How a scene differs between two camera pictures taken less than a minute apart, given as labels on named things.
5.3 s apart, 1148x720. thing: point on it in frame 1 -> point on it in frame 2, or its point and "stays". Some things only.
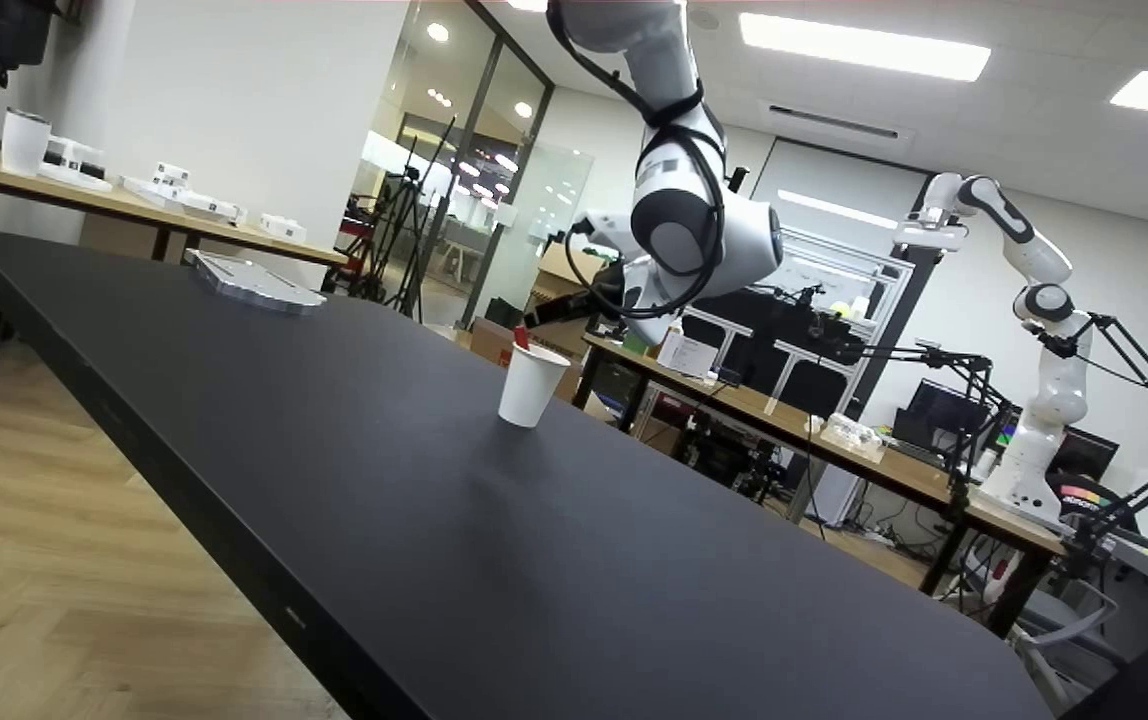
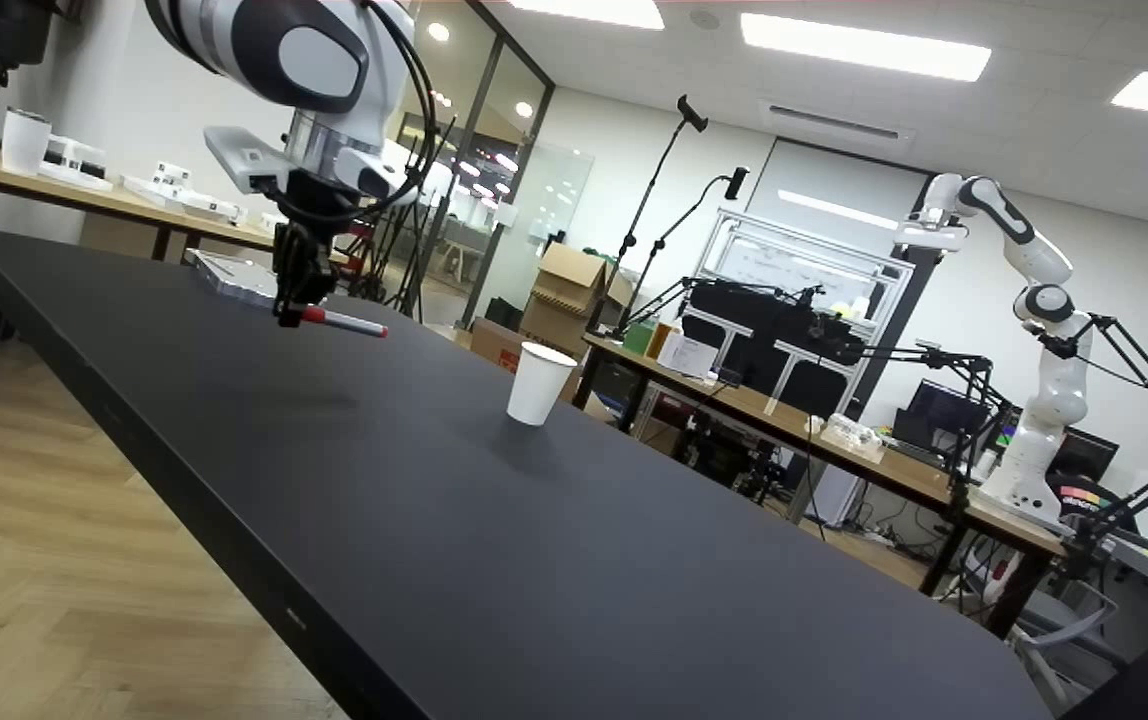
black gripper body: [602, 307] -> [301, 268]
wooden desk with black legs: [1015, 515] stays
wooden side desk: [116, 203] stays
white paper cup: [531, 384] stays
